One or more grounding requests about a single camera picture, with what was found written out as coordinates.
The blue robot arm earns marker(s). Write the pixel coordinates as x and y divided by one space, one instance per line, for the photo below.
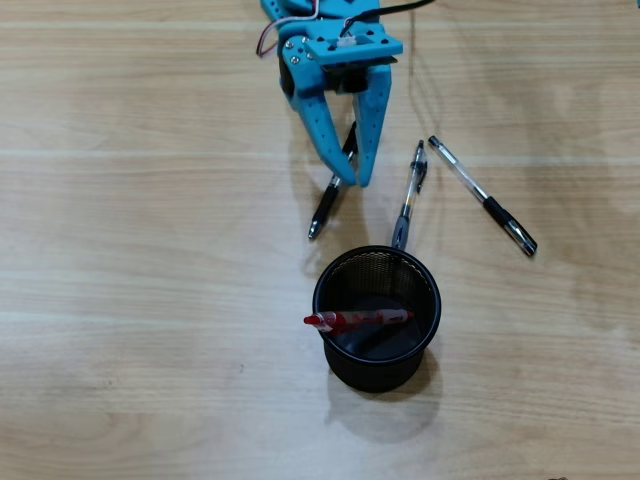
290 7

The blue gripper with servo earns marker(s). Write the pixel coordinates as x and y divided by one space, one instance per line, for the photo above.
311 95

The black mesh pen holder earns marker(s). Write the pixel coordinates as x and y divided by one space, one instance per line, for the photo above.
375 370

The grey grip retractable pen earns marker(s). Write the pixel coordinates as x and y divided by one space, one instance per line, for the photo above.
402 227

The black retractable pen chrome tip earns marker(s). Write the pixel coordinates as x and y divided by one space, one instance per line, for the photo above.
322 210

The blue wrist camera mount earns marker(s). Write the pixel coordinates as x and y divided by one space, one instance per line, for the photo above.
360 50

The red retractable pen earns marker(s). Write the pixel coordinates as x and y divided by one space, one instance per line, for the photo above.
350 320

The clear capped black gel pen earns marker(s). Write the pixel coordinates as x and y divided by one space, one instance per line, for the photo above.
497 210

